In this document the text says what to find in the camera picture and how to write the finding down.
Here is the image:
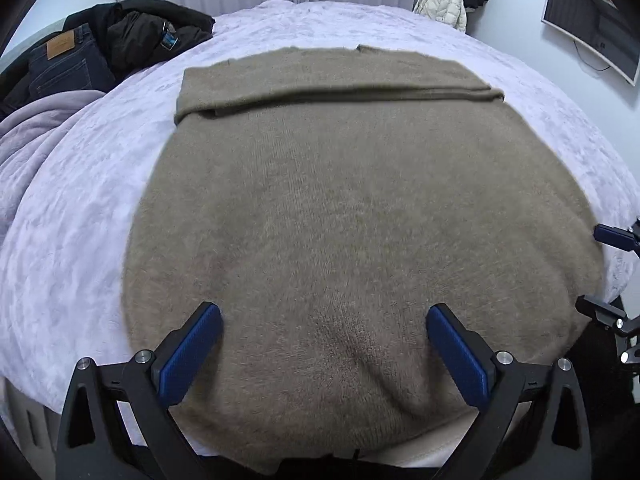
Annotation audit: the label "black jacket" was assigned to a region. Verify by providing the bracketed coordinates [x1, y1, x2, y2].
[1, 0, 215, 118]

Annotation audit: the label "wall mounted monitor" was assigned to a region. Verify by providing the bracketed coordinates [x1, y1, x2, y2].
[541, 0, 639, 86]

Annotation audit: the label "dark blue jeans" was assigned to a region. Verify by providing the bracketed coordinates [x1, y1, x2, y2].
[28, 24, 116, 100]

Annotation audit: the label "lavender fleece blanket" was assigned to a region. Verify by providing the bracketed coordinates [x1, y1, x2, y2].
[1, 1, 639, 410]

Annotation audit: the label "cream puffer jacket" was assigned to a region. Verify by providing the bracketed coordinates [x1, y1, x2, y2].
[413, 0, 468, 32]

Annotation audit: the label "light purple folded blanket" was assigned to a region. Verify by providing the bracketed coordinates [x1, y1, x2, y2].
[1, 90, 105, 240]

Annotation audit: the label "brown knit sweater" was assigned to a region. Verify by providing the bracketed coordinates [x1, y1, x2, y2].
[122, 47, 604, 472]

